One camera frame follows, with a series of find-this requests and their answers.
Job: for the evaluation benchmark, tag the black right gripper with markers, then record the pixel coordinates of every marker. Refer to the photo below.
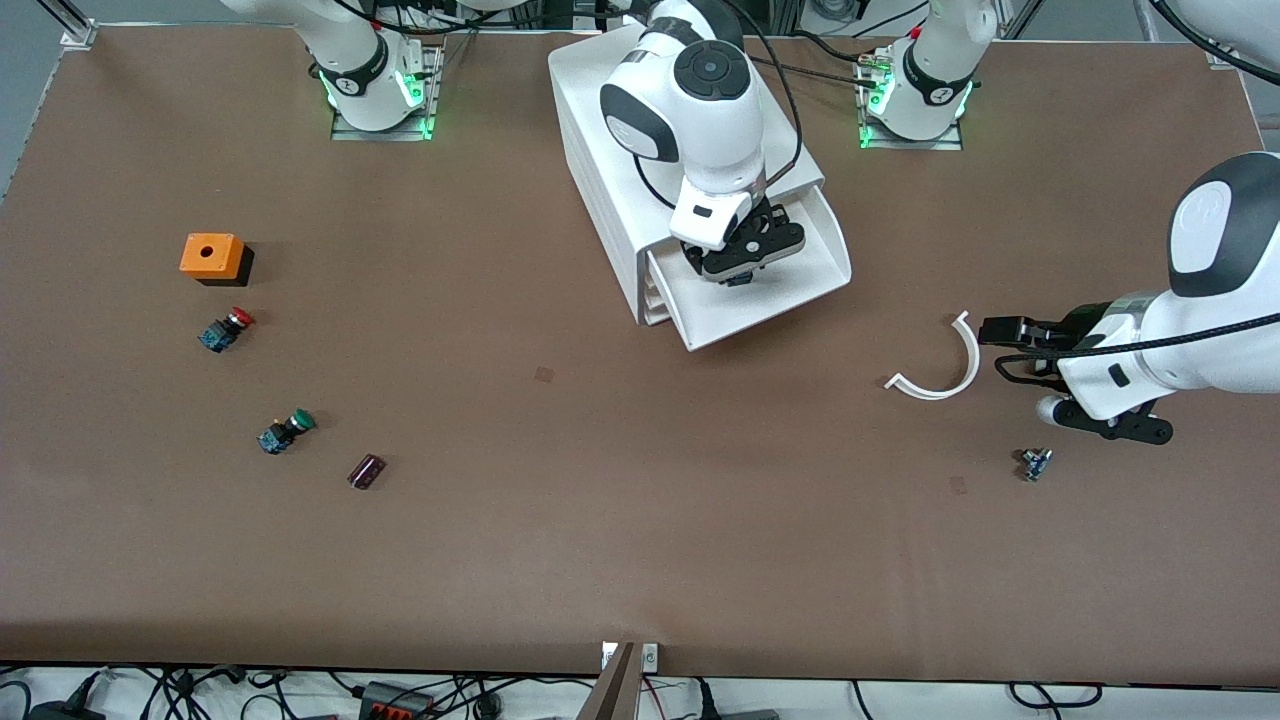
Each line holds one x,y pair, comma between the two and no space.
762,222

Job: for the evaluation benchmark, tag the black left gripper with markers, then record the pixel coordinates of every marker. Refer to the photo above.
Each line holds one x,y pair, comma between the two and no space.
1076,322

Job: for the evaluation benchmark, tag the white plastic drawer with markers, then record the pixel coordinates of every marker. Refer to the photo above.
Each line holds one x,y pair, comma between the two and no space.
662,316
658,300
790,295
655,283

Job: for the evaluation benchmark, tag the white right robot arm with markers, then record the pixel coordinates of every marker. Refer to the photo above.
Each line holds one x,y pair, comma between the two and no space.
700,120

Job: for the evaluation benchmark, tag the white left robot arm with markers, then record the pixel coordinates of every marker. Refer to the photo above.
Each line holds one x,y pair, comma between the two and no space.
1220,230

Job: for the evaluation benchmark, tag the white drawer cabinet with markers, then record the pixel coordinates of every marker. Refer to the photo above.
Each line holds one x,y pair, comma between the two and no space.
590,150

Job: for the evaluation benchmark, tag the white curved plastic strip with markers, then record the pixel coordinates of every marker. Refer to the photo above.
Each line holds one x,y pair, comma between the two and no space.
975,360

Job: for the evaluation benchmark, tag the small blue silver component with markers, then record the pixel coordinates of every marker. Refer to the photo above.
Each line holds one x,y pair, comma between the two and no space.
1035,465

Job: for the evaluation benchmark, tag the dark maroon cylinder capacitor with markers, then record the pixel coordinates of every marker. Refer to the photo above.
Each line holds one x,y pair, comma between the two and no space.
366,472

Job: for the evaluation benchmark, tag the brown beam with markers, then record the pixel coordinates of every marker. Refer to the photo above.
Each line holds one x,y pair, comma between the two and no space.
610,695

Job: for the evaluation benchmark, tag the orange box with hole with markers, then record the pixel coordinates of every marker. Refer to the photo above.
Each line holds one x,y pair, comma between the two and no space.
210,255

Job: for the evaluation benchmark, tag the black power strip red switches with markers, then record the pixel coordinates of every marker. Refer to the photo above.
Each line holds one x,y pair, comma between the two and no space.
395,705

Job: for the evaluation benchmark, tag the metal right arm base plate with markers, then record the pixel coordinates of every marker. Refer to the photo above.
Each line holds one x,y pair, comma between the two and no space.
380,135

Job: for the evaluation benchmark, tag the green push button switch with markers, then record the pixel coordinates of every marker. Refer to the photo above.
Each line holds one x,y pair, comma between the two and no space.
285,432

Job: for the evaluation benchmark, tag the red push button switch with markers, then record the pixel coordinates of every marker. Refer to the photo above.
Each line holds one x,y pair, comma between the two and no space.
225,330

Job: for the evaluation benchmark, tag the aluminium table corner bracket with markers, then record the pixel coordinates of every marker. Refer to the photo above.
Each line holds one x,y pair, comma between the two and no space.
80,35

